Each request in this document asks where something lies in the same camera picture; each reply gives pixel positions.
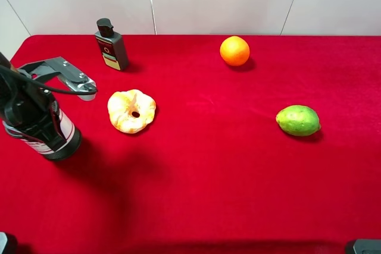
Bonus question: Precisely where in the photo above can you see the green lime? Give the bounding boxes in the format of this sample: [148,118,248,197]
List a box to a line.
[276,105,321,137]

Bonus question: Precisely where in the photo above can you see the red velvet tablecloth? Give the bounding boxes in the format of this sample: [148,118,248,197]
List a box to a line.
[1,35,380,253]

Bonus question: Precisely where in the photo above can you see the black mesh pen cup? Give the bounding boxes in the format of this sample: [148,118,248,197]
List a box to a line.
[3,109,82,161]

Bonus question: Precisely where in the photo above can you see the black right base block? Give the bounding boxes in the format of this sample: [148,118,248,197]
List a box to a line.
[345,239,381,254]

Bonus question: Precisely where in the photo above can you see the dark grey pump bottle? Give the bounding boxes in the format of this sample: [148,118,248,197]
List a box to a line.
[95,18,129,71]

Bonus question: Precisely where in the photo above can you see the black left base block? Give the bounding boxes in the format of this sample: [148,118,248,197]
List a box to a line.
[0,232,18,254]

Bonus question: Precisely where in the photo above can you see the black base block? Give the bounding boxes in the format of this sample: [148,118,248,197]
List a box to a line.
[0,232,18,254]
[345,239,381,254]

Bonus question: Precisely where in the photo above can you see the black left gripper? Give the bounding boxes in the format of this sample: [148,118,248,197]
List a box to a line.
[1,57,97,152]

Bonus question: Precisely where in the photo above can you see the orange fruit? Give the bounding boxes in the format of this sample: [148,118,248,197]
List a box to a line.
[220,36,250,67]

